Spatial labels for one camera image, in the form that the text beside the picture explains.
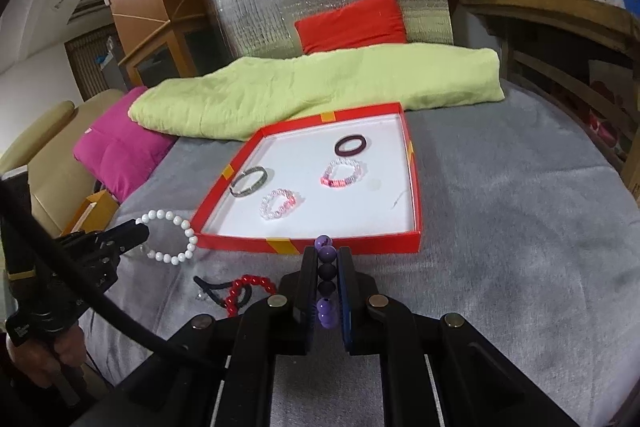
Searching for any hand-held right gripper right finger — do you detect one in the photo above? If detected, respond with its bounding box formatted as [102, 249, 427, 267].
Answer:
[336, 246, 581, 427]

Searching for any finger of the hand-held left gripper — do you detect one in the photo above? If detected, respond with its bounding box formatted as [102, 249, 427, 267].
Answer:
[106, 218, 151, 244]
[92, 236, 147, 260]

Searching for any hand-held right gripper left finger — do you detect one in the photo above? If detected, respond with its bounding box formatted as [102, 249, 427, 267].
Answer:
[75, 247, 321, 427]

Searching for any purple bead bracelet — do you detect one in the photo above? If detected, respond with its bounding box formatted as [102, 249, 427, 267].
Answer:
[313, 234, 342, 331]

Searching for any white bead bracelet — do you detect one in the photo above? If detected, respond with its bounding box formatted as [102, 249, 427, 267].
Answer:
[135, 208, 197, 266]

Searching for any red box with white inside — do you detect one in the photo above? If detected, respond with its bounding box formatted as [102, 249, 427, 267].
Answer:
[192, 103, 424, 257]

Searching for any pale pink crystal bracelet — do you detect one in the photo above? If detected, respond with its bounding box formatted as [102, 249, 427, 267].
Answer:
[259, 188, 302, 222]

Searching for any grey green bangle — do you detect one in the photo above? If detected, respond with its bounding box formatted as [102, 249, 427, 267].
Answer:
[229, 166, 269, 199]

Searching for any pink red crystal bracelet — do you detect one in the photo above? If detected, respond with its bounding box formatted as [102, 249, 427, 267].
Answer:
[319, 158, 366, 191]

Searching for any dark red bangle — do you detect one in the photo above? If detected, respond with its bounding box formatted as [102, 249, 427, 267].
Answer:
[333, 134, 370, 158]

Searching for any person's left hand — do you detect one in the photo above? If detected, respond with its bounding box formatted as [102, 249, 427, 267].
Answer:
[7, 324, 90, 408]

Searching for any orange cardboard box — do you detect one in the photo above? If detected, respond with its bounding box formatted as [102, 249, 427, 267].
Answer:
[61, 189, 121, 238]

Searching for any pink cushion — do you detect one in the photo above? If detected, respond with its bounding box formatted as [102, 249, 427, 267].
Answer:
[73, 86, 177, 204]

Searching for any beige sofa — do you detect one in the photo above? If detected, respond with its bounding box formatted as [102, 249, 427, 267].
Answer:
[0, 88, 127, 239]

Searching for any grey blanket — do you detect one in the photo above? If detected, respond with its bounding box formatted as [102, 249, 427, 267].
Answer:
[79, 79, 640, 427]

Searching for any light green folded blanket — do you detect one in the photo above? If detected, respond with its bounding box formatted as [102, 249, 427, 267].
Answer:
[128, 43, 505, 142]

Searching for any red cushion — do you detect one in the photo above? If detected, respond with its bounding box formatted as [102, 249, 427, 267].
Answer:
[294, 0, 407, 56]

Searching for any wooden shelf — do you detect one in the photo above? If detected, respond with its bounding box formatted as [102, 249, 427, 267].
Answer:
[457, 0, 640, 182]

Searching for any black cable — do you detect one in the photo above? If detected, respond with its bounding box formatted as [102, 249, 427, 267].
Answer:
[0, 179, 217, 365]

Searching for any red bead bracelet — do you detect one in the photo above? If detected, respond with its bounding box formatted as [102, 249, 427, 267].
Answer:
[223, 274, 278, 318]

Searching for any dark blue hair tie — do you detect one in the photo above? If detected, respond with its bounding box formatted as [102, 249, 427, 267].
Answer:
[193, 275, 252, 309]

